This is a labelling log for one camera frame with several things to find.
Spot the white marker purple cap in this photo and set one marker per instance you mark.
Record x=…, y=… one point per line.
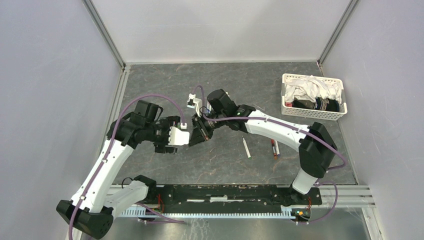
x=277, y=148

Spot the red pen orange cap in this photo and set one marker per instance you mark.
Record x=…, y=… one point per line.
x=275, y=156

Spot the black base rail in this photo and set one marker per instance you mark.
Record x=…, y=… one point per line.
x=228, y=199

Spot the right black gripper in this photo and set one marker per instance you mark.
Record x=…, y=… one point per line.
x=198, y=136

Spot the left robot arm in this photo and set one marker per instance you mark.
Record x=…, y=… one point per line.
x=90, y=210

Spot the white cable comb strip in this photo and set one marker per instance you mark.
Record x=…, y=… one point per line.
x=141, y=212

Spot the white marker green cap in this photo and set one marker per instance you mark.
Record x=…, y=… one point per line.
x=246, y=148

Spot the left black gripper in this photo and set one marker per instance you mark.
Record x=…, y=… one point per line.
x=167, y=122

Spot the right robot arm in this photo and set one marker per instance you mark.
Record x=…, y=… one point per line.
x=313, y=143

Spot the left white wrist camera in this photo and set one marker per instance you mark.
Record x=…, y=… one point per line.
x=177, y=137

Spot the dark cloth in basket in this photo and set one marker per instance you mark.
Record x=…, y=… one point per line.
x=320, y=104

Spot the white cloth in basket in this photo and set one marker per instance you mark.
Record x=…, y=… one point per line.
x=312, y=87

